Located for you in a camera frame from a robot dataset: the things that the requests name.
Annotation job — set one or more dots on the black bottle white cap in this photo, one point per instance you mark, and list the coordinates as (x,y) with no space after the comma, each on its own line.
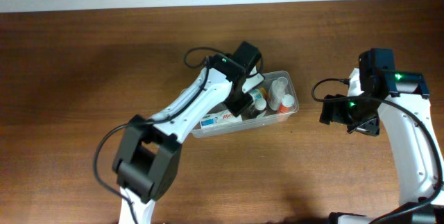
(258,109)

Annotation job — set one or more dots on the clear plastic container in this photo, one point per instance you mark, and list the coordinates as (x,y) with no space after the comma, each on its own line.
(270,117)

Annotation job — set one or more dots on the small jar gold lid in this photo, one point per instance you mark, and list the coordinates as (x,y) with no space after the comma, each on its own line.
(258,93)

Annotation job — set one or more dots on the orange tube white cap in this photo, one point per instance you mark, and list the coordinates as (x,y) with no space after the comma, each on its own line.
(287,102)

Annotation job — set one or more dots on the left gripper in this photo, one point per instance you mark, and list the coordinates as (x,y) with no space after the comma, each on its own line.
(238,102)

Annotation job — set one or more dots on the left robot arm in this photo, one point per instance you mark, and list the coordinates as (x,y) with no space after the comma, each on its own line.
(146,162)

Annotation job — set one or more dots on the white Panadol box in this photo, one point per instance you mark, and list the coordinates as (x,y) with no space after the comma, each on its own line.
(219,118)

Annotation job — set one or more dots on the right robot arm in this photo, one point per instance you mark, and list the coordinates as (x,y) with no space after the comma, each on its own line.
(378,96)

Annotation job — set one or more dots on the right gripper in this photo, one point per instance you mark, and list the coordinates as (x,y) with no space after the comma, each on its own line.
(363,127)

